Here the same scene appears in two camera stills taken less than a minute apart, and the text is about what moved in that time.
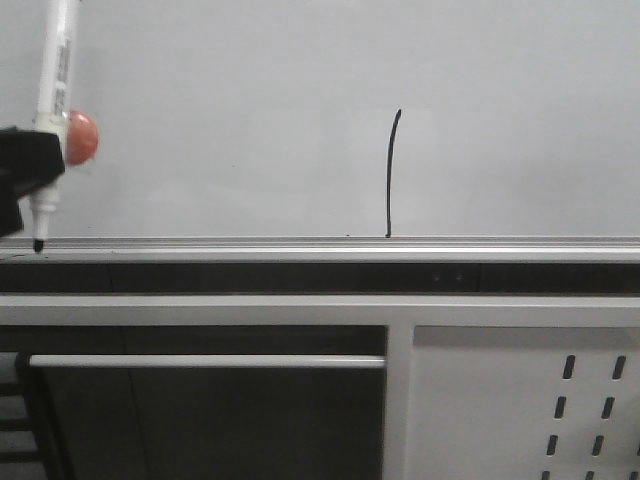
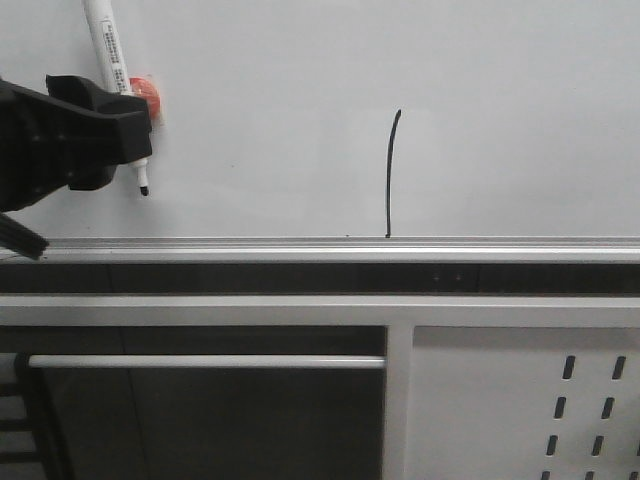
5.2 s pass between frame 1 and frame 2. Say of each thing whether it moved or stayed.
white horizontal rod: stayed
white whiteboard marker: moved
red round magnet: moved
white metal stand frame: stayed
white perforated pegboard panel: stayed
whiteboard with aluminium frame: stayed
